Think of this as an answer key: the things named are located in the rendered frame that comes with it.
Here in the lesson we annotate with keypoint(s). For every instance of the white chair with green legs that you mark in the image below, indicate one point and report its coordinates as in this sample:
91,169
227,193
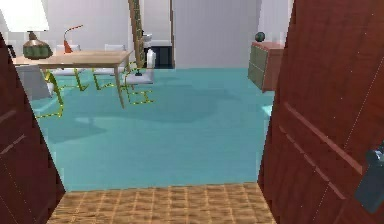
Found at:
68,71
138,78

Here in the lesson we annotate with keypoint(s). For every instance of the dark green ball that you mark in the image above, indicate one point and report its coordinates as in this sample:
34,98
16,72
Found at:
260,36

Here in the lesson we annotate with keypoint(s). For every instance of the light wooden table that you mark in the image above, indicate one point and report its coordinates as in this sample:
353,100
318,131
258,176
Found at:
83,58

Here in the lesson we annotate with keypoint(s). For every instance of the reddish brown room door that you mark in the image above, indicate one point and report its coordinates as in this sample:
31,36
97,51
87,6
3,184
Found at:
326,100

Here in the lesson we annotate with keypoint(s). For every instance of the orange desk lamp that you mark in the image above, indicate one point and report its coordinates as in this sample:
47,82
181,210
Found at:
67,46

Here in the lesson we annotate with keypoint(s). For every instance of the green lamp with white shade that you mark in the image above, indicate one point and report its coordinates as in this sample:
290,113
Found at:
31,31

